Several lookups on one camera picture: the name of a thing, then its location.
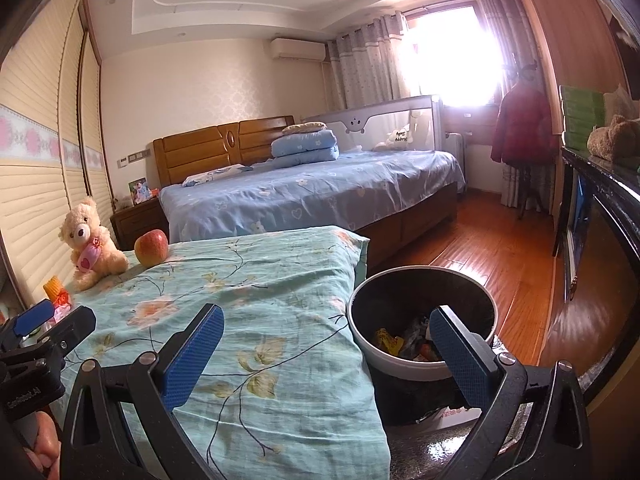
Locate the beige pillow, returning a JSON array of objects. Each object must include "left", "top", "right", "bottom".
[{"left": 282, "top": 121, "right": 326, "bottom": 136}]

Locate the red coat on stand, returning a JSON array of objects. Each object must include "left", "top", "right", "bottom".
[{"left": 505, "top": 60, "right": 546, "bottom": 218}]

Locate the folded blue quilt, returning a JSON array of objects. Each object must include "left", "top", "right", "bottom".
[{"left": 271, "top": 129, "right": 341, "bottom": 163}]

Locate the white plush toy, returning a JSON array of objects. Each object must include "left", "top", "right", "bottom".
[{"left": 372, "top": 127, "right": 416, "bottom": 153}]

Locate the stack of green boxes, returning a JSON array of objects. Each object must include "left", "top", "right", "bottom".
[{"left": 559, "top": 85, "right": 608, "bottom": 151}]

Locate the wooden nightstand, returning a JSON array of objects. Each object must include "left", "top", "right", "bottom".
[{"left": 110, "top": 199, "right": 171, "bottom": 251}]

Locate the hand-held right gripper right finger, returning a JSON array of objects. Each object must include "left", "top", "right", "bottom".
[{"left": 429, "top": 305, "right": 593, "bottom": 480}]

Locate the white and blue printed pillow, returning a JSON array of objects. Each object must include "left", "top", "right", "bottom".
[{"left": 181, "top": 166, "right": 253, "bottom": 188}]

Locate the photo frame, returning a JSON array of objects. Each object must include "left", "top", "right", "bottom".
[{"left": 127, "top": 177, "right": 150, "bottom": 206}]

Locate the brown plush toy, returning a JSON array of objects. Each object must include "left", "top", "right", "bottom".
[{"left": 586, "top": 114, "right": 640, "bottom": 162}]

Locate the cream teddy bear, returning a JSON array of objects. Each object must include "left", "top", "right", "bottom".
[{"left": 59, "top": 197, "right": 130, "bottom": 292}]

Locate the brown wooden wardrobe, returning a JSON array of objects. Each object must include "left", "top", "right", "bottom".
[{"left": 507, "top": 0, "right": 636, "bottom": 136}]

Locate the red yellow apple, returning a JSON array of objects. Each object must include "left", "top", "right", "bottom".
[{"left": 134, "top": 229, "right": 170, "bottom": 267}]

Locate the white air conditioner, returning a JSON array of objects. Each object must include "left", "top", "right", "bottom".
[{"left": 270, "top": 37, "right": 327, "bottom": 63}]

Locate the dark red coat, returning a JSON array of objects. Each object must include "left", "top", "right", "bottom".
[{"left": 490, "top": 77, "right": 558, "bottom": 166}]

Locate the grey bed guard rail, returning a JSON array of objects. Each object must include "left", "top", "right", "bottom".
[{"left": 300, "top": 95, "right": 445, "bottom": 153}]

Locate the white and black trash bin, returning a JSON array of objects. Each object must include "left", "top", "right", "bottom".
[{"left": 346, "top": 266, "right": 501, "bottom": 426}]

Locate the person's left hand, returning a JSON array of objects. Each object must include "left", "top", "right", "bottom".
[{"left": 20, "top": 410, "right": 63, "bottom": 476}]

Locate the cream louvered wardrobe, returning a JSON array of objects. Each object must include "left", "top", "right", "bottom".
[{"left": 0, "top": 0, "right": 116, "bottom": 311}]

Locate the dark blue snack wrapper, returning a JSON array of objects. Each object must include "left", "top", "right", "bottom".
[{"left": 400, "top": 315, "right": 432, "bottom": 361}]

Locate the red and pink plastic wrapper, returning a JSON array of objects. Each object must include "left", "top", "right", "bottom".
[{"left": 50, "top": 292, "right": 76, "bottom": 321}]

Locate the bright window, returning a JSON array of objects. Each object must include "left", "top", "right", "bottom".
[{"left": 405, "top": 5, "right": 506, "bottom": 108}]

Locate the orange foam fruit net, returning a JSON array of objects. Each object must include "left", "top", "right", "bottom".
[{"left": 42, "top": 276, "right": 66, "bottom": 303}]

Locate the wall switch panel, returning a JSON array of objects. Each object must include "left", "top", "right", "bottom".
[{"left": 116, "top": 149, "right": 152, "bottom": 168}]

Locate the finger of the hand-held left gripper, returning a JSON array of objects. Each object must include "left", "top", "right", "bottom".
[
  {"left": 10, "top": 299, "right": 55, "bottom": 338},
  {"left": 47, "top": 305, "right": 97, "bottom": 361}
]

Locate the bed with blue sheet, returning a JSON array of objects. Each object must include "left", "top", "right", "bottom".
[{"left": 159, "top": 150, "right": 466, "bottom": 261}]

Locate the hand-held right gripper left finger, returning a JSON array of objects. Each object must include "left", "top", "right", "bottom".
[{"left": 60, "top": 302, "right": 226, "bottom": 480}]

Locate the grey dotted curtain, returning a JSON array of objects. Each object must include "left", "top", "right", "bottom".
[
  {"left": 477, "top": 0, "right": 556, "bottom": 211},
  {"left": 327, "top": 12, "right": 408, "bottom": 111}
]

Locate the wooden headboard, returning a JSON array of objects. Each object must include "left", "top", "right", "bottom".
[{"left": 152, "top": 115, "right": 296, "bottom": 188}]

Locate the black cabinet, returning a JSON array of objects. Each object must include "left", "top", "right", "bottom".
[{"left": 540, "top": 147, "right": 640, "bottom": 411}]

